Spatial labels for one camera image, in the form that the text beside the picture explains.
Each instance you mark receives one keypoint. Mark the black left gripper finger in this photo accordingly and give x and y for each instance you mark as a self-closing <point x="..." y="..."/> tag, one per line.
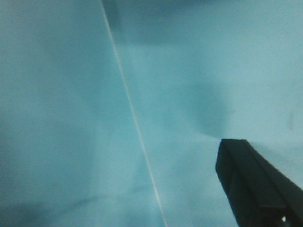
<point x="259" y="195"/>

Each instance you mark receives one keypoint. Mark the light blue plastic box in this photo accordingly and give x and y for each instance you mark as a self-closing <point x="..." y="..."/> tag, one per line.
<point x="112" y="111"/>

